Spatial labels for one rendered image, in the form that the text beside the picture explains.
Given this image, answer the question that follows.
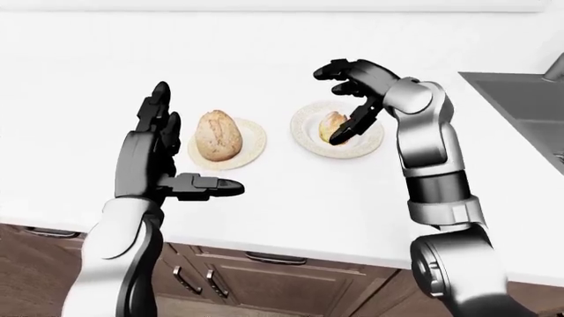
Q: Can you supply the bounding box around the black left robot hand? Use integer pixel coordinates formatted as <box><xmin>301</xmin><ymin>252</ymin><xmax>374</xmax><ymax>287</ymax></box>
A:
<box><xmin>114</xmin><ymin>80</ymin><xmax>246</xmax><ymax>203</ymax></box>

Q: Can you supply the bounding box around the small pale bread roll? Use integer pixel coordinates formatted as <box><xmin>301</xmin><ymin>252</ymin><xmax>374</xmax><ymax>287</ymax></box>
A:
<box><xmin>318</xmin><ymin>110</ymin><xmax>354</xmax><ymax>145</ymax></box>

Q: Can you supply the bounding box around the large oval brown bread loaf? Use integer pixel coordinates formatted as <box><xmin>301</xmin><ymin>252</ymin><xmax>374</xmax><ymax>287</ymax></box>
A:
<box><xmin>194</xmin><ymin>109</ymin><xmax>244</xmax><ymax>163</ymax></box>

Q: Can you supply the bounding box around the grey sink faucet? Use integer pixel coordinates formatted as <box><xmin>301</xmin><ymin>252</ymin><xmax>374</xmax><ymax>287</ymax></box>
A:
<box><xmin>541</xmin><ymin>51</ymin><xmax>564</xmax><ymax>84</ymax></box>

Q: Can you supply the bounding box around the cream plate with patterned rim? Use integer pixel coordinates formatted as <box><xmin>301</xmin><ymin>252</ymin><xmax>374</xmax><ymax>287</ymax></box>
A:
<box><xmin>290</xmin><ymin>100</ymin><xmax>385</xmax><ymax>159</ymax></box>

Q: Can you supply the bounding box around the dark metal drawer handle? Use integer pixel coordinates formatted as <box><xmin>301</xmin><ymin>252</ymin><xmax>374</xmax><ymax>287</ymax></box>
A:
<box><xmin>24</xmin><ymin>225</ymin><xmax>83</xmax><ymax>240</ymax></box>
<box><xmin>244</xmin><ymin>251</ymin><xmax>308</xmax><ymax>266</ymax></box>

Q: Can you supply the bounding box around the grey steel sink basin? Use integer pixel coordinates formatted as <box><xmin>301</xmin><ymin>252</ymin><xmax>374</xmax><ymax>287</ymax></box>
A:
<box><xmin>457</xmin><ymin>70</ymin><xmax>564</xmax><ymax>177</ymax></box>

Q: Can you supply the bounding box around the plain cream plate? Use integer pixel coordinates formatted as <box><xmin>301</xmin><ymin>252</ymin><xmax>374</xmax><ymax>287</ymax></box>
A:
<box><xmin>187</xmin><ymin>116</ymin><xmax>269</xmax><ymax>172</ymax></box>

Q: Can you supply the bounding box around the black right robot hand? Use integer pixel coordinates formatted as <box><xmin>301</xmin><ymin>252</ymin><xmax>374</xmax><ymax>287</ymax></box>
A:
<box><xmin>313</xmin><ymin>58</ymin><xmax>402</xmax><ymax>147</ymax></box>

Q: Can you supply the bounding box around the brown wooden base cabinet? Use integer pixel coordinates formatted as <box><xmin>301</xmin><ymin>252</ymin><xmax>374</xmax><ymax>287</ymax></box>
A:
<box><xmin>0</xmin><ymin>222</ymin><xmax>564</xmax><ymax>317</ymax></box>

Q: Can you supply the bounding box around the dark metal door handle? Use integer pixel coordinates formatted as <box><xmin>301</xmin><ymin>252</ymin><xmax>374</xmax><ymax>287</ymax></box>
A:
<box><xmin>172</xmin><ymin>264</ymin><xmax>204</xmax><ymax>296</ymax></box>
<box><xmin>205</xmin><ymin>269</ymin><xmax>230</xmax><ymax>299</ymax></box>

